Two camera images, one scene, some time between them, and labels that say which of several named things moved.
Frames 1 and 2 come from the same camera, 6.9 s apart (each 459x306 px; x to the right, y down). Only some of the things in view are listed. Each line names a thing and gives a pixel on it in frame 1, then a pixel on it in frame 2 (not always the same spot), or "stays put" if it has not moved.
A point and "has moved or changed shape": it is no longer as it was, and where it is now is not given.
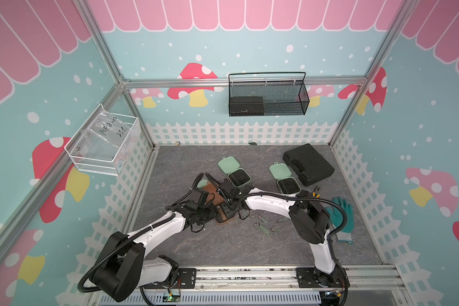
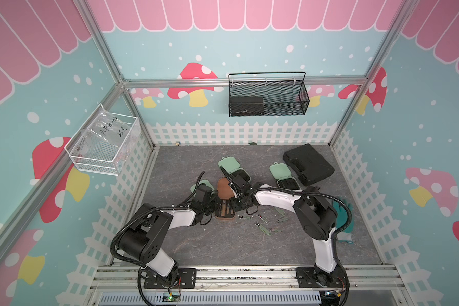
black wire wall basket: (267, 97) stays put
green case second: (236, 176) stays put
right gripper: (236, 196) -> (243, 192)
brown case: (223, 213) has moved or changed shape
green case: (287, 183) stays put
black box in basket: (246, 106) stays put
